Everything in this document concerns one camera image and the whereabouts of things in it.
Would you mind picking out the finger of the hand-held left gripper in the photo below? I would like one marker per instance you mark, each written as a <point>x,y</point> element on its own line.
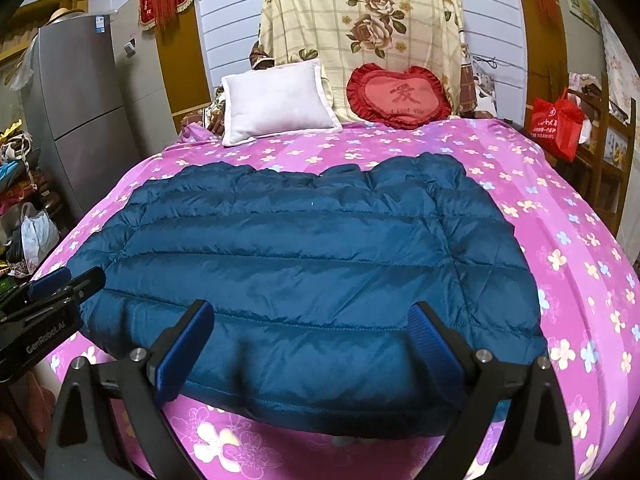
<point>85,282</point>
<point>47,280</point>

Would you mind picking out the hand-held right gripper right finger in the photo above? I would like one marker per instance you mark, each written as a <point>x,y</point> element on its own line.
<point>430,345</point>

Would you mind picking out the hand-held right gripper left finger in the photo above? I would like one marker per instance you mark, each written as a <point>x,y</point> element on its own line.
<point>185,355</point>

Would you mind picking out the teal down jacket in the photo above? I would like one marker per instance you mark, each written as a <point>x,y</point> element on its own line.
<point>300,260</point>

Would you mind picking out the pile of clothes and bags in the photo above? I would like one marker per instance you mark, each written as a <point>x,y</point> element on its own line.
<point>15,170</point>

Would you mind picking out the white plastic bag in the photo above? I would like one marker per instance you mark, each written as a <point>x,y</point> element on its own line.
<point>37,235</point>

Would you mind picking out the pink floral bed sheet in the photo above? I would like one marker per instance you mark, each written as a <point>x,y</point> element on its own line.
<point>575,260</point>

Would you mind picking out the grey refrigerator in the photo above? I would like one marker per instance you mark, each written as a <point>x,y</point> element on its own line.
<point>80,110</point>

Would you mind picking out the red heart-shaped cushion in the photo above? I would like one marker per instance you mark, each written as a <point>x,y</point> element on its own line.
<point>400,95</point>

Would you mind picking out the red shopping bag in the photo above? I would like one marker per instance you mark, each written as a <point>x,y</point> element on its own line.
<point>555,125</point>

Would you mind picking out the white pillow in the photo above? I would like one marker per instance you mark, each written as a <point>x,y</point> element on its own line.
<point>275,100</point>

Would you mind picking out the straw hat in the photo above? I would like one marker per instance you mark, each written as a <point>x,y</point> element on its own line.
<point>62,14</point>

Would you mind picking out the wooden shelf rack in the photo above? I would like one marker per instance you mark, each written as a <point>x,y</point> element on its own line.
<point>607,125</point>

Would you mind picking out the cream floral quilt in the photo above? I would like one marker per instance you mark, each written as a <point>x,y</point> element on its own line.
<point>325,20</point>

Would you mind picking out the framed wall picture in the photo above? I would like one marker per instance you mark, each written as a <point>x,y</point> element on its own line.
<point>582,2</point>

